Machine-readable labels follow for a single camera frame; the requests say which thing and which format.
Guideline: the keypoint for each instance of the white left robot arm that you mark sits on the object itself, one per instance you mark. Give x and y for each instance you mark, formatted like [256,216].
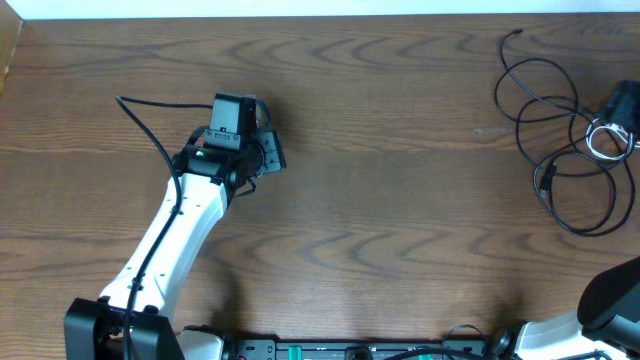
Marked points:
[133,316]

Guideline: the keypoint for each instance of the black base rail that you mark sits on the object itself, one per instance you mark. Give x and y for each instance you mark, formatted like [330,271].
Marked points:
[370,350]

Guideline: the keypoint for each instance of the cardboard side panel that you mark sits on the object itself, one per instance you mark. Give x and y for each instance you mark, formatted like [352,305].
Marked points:
[10,29]

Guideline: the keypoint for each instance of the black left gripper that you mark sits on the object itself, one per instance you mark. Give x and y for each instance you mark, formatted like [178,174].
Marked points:
[277,158]

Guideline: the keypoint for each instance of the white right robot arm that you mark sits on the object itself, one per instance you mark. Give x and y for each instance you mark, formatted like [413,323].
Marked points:
[606,322]

